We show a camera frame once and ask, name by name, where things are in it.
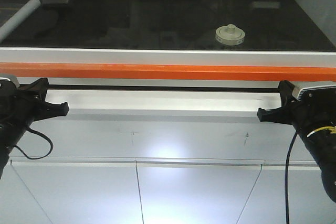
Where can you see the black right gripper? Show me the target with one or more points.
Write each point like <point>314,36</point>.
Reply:
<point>292,112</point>

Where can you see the white cabinet base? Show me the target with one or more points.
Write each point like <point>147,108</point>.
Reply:
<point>151,157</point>

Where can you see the glass jar with beige lid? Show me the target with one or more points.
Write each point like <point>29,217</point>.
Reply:
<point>230,35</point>

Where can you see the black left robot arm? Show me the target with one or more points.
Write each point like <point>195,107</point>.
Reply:
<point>11,137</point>

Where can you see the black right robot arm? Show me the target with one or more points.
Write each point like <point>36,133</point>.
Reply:
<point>310,109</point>

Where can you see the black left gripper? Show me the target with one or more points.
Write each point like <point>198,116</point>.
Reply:
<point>27,104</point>

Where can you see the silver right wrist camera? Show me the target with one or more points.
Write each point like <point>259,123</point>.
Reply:
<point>307,89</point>

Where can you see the orange sash bar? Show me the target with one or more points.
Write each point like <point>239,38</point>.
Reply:
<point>168,72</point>

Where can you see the grey plastic tube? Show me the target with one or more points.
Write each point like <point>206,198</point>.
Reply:
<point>13,16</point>

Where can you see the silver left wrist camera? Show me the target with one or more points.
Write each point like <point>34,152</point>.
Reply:
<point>10,78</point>

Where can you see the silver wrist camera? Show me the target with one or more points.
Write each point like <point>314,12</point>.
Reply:
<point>307,89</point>
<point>10,78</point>

